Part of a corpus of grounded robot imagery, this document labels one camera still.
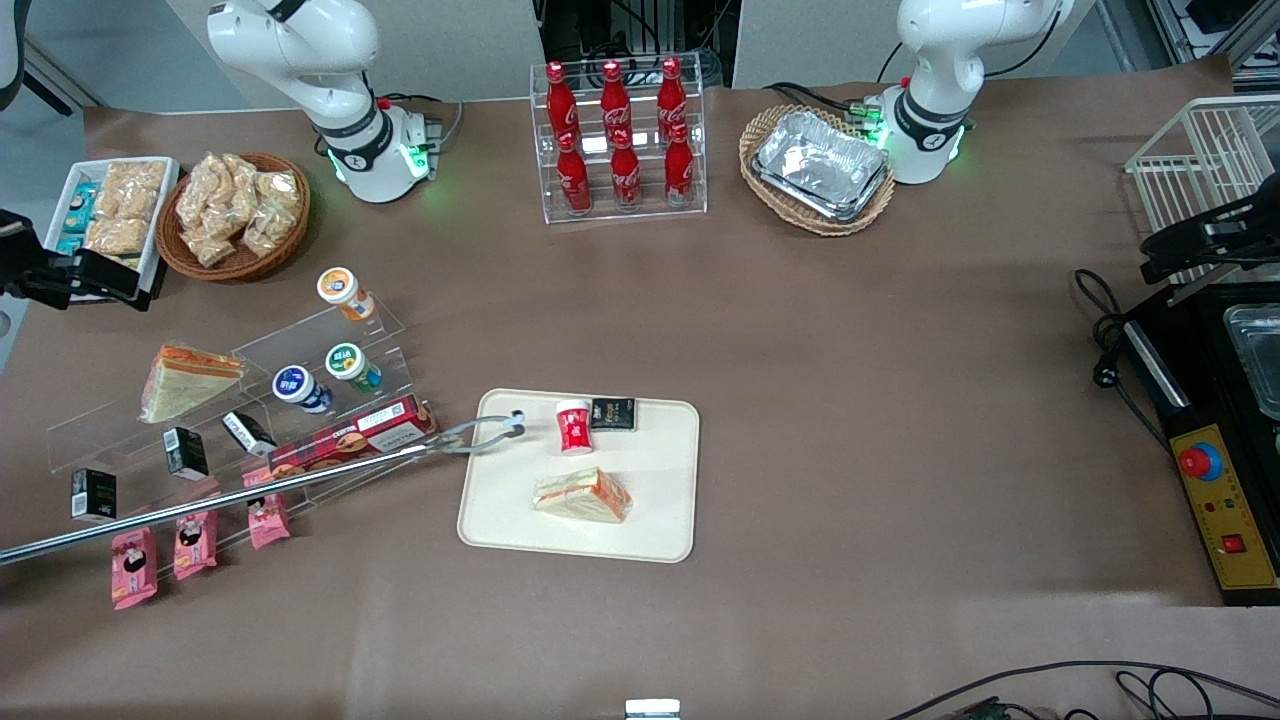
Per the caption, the clear acrylic bottle rack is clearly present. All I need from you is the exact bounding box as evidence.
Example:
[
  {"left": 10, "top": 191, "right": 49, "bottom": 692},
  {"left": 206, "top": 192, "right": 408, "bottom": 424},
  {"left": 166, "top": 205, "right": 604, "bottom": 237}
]
[{"left": 529, "top": 52, "right": 709, "bottom": 225}]

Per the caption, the silver reach grabber tool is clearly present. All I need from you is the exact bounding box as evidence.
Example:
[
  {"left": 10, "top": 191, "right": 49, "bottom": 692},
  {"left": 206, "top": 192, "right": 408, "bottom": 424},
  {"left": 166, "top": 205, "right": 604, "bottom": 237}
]
[{"left": 0, "top": 410, "right": 527, "bottom": 567}]

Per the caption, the white rectangular snack tray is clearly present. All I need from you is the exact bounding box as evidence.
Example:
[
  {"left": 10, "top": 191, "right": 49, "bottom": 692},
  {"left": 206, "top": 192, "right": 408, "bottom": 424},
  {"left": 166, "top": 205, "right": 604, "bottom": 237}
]
[{"left": 42, "top": 156, "right": 181, "bottom": 296}]

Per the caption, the white wire rack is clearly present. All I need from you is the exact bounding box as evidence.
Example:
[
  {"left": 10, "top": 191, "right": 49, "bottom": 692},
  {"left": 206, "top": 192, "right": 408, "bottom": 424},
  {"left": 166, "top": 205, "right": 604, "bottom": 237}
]
[{"left": 1124, "top": 95, "right": 1280, "bottom": 291}]

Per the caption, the dark cable cabinet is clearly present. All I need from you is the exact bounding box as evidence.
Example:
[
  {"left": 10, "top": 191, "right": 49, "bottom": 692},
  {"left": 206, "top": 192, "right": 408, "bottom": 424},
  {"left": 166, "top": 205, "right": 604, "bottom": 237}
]
[{"left": 537, "top": 0, "right": 736, "bottom": 91}]

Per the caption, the long black cable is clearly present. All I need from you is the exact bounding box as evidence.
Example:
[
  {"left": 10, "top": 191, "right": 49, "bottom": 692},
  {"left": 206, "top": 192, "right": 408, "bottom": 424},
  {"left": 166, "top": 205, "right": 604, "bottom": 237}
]
[{"left": 885, "top": 660, "right": 1280, "bottom": 720}]

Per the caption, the red lid yogurt cup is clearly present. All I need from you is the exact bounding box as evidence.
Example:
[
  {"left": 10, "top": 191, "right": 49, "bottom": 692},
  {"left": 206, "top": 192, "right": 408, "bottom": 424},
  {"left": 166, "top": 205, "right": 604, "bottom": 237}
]
[{"left": 555, "top": 399, "right": 594, "bottom": 456}]

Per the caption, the oval wicker basket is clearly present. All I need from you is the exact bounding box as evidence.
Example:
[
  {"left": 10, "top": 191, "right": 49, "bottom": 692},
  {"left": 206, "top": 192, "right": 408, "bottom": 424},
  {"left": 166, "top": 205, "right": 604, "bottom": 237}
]
[{"left": 739, "top": 104, "right": 897, "bottom": 237}]

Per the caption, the pink snack packet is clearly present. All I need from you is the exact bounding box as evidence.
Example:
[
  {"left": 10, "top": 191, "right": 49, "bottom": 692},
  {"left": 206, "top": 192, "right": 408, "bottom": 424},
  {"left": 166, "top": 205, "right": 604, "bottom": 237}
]
[
  {"left": 243, "top": 466, "right": 292, "bottom": 551},
  {"left": 110, "top": 520, "right": 159, "bottom": 611},
  {"left": 173, "top": 492, "right": 221, "bottom": 582}
]

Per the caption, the black power cable with plug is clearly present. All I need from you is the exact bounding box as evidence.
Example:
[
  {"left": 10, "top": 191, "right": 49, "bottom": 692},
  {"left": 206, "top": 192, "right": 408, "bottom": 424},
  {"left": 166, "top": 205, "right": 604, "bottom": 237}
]
[{"left": 1073, "top": 268, "right": 1171, "bottom": 451}]

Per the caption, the red tartan shortbread box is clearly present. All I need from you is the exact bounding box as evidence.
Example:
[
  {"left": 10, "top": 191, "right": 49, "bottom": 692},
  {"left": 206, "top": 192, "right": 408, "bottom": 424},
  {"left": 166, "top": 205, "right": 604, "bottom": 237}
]
[{"left": 268, "top": 394, "right": 441, "bottom": 488}]

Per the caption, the aluminium frame shelf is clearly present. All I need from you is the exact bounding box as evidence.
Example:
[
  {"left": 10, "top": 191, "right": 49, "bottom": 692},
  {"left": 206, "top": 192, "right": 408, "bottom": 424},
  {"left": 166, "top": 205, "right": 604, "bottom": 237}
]
[{"left": 1145, "top": 0, "right": 1280, "bottom": 81}]

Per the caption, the aluminium foil tray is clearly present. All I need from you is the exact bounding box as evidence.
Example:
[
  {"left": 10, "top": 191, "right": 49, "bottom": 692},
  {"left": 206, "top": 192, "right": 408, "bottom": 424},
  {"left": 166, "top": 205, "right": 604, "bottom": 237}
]
[
  {"left": 757, "top": 110, "right": 889, "bottom": 206},
  {"left": 750, "top": 160, "right": 891, "bottom": 223}
]

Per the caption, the orange gum bottle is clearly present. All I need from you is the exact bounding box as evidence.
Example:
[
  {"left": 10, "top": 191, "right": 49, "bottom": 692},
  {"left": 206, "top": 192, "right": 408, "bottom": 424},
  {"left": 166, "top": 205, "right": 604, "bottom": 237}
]
[{"left": 316, "top": 266, "right": 377, "bottom": 323}]

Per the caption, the coiled black cable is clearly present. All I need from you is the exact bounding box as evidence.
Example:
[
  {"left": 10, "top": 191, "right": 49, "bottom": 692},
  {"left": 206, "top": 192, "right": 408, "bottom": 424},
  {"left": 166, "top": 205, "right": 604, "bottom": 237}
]
[{"left": 1115, "top": 668, "right": 1280, "bottom": 720}]

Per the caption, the green gum bottle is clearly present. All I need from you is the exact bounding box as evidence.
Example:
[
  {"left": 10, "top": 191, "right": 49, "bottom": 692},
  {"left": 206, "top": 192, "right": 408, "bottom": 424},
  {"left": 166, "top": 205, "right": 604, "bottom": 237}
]
[{"left": 325, "top": 342, "right": 384, "bottom": 393}]

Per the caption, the triangle sandwich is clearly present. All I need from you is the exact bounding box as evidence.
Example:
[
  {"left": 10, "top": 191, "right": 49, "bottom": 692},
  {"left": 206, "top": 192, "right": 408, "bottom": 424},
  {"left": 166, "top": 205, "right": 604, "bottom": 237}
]
[
  {"left": 139, "top": 344, "right": 246, "bottom": 425},
  {"left": 533, "top": 467, "right": 634, "bottom": 525}
]

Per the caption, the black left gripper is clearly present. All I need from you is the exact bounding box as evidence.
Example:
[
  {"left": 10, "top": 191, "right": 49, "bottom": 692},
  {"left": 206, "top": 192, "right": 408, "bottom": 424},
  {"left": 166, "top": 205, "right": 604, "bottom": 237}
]
[{"left": 1140, "top": 195, "right": 1280, "bottom": 287}]

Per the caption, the steel food container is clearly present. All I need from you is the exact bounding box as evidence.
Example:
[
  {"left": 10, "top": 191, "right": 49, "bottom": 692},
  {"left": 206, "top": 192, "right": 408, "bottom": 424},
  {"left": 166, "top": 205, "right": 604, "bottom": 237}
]
[{"left": 1222, "top": 303, "right": 1280, "bottom": 421}]

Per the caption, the blue gum bottle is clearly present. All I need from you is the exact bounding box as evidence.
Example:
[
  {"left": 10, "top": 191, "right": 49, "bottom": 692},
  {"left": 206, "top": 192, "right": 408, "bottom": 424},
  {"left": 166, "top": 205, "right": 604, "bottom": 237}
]
[{"left": 272, "top": 365, "right": 334, "bottom": 415}]

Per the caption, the red cola bottle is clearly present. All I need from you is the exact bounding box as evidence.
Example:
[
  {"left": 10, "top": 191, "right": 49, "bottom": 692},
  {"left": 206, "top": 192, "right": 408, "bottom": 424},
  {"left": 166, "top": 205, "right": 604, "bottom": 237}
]
[
  {"left": 555, "top": 130, "right": 593, "bottom": 214},
  {"left": 656, "top": 56, "right": 689, "bottom": 136},
  {"left": 664, "top": 122, "right": 696, "bottom": 206},
  {"left": 545, "top": 61, "right": 581, "bottom": 141},
  {"left": 609, "top": 128, "right": 643, "bottom": 211},
  {"left": 599, "top": 60, "right": 633, "bottom": 141}
]

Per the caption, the black cable bundle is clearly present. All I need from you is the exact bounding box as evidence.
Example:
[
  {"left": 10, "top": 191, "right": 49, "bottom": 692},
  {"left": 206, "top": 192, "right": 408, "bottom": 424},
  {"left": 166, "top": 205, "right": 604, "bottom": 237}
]
[{"left": 765, "top": 80, "right": 881, "bottom": 126}]

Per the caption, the clear acrylic tiered stand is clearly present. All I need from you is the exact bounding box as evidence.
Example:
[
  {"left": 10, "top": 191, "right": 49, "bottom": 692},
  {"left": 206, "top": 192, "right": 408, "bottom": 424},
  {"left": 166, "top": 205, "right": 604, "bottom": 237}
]
[{"left": 45, "top": 300, "right": 448, "bottom": 561}]

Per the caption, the round wicker basket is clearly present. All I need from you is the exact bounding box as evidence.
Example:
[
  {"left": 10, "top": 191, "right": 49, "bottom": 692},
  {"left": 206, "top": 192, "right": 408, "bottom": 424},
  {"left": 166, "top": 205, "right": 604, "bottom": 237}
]
[{"left": 155, "top": 152, "right": 312, "bottom": 284}]

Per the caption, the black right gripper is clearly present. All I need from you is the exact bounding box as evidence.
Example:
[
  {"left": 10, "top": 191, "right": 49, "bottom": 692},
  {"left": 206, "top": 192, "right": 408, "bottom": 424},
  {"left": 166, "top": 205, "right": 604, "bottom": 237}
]
[{"left": 0, "top": 210, "right": 153, "bottom": 313}]

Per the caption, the clear rice cracker packet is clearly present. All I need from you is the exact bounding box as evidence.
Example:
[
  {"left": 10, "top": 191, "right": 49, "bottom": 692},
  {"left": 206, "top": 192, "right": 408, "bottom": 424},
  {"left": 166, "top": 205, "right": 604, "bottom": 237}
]
[
  {"left": 205, "top": 152, "right": 263, "bottom": 239},
  {"left": 100, "top": 160, "right": 168, "bottom": 221},
  {"left": 243, "top": 205, "right": 292, "bottom": 259},
  {"left": 84, "top": 215, "right": 153, "bottom": 257},
  {"left": 178, "top": 157, "right": 229, "bottom": 229},
  {"left": 180, "top": 225, "right": 237, "bottom": 269},
  {"left": 255, "top": 170, "right": 302, "bottom": 216}
]

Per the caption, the beige plastic serving tray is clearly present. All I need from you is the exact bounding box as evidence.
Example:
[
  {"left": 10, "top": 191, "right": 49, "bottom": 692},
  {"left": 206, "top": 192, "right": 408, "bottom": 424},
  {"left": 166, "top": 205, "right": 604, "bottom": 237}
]
[{"left": 457, "top": 388, "right": 701, "bottom": 564}]

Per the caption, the black tray sealing machine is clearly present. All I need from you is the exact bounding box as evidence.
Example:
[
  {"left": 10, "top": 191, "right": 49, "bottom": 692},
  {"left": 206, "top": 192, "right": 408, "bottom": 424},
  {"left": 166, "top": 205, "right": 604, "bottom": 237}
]
[{"left": 1118, "top": 280, "right": 1280, "bottom": 608}]

